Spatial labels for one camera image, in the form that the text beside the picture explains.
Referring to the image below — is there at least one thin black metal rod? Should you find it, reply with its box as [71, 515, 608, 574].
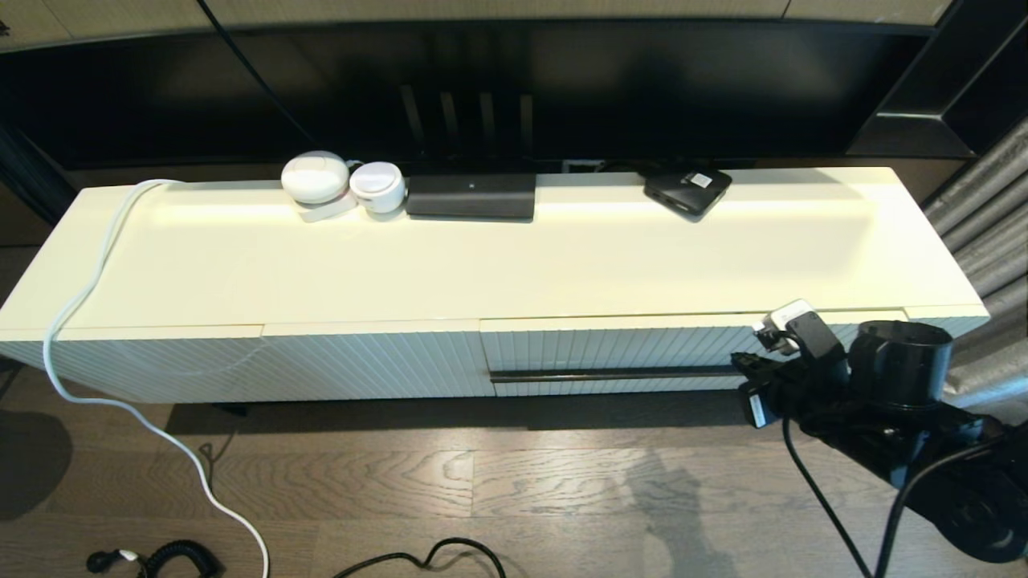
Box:
[488, 365, 744, 384]

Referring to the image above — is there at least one white fluted drawer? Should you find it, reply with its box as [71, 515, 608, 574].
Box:
[479, 308, 908, 399]

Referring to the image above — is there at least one white TV cabinet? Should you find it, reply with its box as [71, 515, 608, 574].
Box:
[0, 166, 993, 405]

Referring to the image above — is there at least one black box with white label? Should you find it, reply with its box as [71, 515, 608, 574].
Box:
[643, 166, 733, 223]

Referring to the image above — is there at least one grey curtain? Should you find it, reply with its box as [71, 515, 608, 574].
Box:
[924, 112, 1028, 418]

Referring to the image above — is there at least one black router with antennas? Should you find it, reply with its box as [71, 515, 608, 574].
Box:
[400, 84, 537, 222]

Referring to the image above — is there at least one black television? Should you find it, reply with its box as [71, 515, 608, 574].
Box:
[0, 20, 942, 173]

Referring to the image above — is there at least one black shelf unit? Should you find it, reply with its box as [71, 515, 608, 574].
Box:
[843, 0, 1028, 159]
[0, 124, 81, 230]

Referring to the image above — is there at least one small white round device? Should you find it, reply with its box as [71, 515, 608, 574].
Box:
[349, 162, 407, 214]

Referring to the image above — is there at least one white flat device base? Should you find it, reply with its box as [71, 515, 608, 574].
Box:
[296, 197, 358, 224]

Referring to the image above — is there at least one large white dome device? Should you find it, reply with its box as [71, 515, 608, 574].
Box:
[281, 151, 352, 206]

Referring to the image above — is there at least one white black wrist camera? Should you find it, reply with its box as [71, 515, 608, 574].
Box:
[753, 299, 846, 364]

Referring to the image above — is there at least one long black floor cable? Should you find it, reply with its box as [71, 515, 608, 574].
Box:
[333, 538, 507, 578]

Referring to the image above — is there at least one black coiled cable with plug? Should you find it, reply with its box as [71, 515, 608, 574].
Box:
[86, 541, 224, 578]

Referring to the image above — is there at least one thin black hanging cable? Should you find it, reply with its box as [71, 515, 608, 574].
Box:
[197, 0, 318, 145]

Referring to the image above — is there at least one white power cable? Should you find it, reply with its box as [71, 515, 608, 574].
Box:
[43, 180, 270, 578]

